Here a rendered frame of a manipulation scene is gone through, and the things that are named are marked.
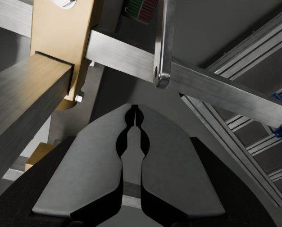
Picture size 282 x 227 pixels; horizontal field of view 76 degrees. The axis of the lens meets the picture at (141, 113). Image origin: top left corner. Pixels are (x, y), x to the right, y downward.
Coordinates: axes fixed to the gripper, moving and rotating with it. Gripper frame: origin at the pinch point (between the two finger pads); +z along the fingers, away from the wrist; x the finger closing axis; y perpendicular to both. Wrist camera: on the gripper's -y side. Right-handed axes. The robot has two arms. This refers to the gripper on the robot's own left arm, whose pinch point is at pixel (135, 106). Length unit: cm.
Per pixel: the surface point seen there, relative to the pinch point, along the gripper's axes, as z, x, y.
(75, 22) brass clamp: 7.4, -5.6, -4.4
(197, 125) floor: 91, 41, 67
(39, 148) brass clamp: 11.5, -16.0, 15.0
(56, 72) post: 4.7, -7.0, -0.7
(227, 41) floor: 91, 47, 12
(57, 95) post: 4.0, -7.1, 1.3
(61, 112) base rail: 21.2, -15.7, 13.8
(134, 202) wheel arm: 9.1, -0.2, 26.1
